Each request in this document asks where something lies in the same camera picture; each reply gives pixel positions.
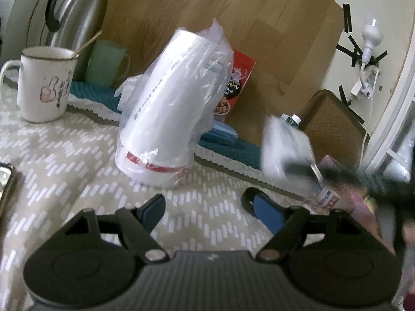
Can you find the bagged stack of white cups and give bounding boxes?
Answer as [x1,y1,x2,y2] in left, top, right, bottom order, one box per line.
[115,18,234,188]

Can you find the white power adapter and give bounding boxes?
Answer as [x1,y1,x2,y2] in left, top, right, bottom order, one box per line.
[351,68,377,100]

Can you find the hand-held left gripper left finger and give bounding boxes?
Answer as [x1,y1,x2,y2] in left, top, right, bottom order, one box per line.
[57,193,170,264]

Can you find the red snack box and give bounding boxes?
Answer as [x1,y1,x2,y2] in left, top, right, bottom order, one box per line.
[212,49,257,123]

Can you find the blue plastic packet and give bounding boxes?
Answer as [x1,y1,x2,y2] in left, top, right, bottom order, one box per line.
[199,120,239,146]

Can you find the tin can of nuts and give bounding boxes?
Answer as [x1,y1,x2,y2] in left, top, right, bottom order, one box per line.
[303,181,338,214]

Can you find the crossed black tape strips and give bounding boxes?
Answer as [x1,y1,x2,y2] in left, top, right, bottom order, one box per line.
[336,34,389,69]

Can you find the wooden board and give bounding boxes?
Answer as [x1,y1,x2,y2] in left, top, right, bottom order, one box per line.
[100,0,344,156]

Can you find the smartphone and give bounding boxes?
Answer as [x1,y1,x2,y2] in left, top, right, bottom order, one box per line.
[0,162,18,221]

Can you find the translucent green plastic cup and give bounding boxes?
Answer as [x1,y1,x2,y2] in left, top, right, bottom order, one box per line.
[85,39,131,88]

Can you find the stainless steel thermos jug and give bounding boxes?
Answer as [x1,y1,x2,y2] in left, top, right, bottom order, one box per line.
[45,0,115,81]

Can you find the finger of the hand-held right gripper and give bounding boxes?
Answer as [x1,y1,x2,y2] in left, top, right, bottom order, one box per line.
[285,161,329,182]

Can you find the white cable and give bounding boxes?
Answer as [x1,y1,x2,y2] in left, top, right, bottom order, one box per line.
[359,130,371,164]

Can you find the green drink carton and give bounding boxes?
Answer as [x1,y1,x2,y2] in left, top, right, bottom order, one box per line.
[280,113,302,127]

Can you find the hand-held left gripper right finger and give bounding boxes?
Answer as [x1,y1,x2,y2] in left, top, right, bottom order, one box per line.
[243,187,363,264]

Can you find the pink cardboard box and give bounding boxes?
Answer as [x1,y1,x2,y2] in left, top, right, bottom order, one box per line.
[316,155,386,243]

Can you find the metal spoon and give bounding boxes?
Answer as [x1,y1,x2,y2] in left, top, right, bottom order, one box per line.
[70,30,102,59]

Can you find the white enamel mug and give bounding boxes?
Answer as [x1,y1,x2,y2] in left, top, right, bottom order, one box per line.
[0,46,80,123]

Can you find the brown chair back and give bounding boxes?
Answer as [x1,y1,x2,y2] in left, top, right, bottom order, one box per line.
[298,89,367,169]

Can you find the beige patterned tablecloth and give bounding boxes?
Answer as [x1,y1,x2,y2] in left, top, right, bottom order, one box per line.
[0,99,325,311]

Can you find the teal textured mat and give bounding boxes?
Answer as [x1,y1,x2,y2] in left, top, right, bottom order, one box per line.
[68,81,264,169]

